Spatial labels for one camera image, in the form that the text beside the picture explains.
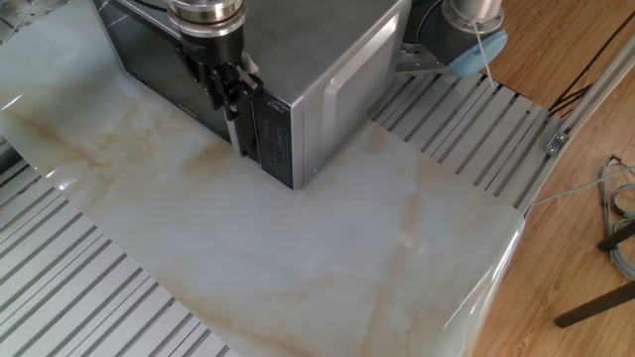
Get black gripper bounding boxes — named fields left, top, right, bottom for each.
left=179, top=22, right=264, bottom=122

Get black glass microwave door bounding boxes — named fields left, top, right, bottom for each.
left=93, top=0, right=262, bottom=165

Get silver microwave body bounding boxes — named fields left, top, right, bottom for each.
left=91, top=0, right=413, bottom=191

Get marble pattern table cover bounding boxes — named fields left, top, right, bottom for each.
left=0, top=0, right=526, bottom=357

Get white zip tie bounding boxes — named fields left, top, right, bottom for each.
left=471, top=20, right=496, bottom=88

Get dark wooden furniture leg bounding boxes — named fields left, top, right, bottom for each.
left=554, top=281, right=635, bottom=329
left=597, top=220, right=635, bottom=253

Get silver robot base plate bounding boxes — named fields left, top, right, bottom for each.
left=394, top=42, right=460, bottom=78

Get metal corner bracket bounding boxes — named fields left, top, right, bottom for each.
left=544, top=131, right=571, bottom=158

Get black floor cables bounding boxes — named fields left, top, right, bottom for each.
left=548, top=9, right=635, bottom=118

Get thin grey cable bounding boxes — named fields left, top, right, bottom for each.
left=531, top=166, right=635, bottom=207

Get aluminium frame rail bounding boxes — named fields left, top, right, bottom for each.
left=520, top=33, right=635, bottom=217

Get grey cable bundle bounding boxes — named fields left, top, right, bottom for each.
left=597, top=156, right=635, bottom=282

